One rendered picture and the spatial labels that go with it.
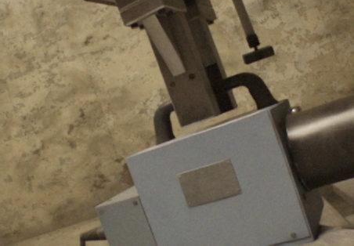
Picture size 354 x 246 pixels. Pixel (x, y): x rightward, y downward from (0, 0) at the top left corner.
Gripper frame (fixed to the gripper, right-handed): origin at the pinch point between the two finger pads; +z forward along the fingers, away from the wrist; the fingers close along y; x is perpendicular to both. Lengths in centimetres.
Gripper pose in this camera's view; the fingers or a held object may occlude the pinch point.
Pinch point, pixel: (203, 93)
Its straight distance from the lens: 58.2
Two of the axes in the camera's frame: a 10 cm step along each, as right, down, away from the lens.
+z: 3.4, 9.4, -0.1
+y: -4.0, 1.4, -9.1
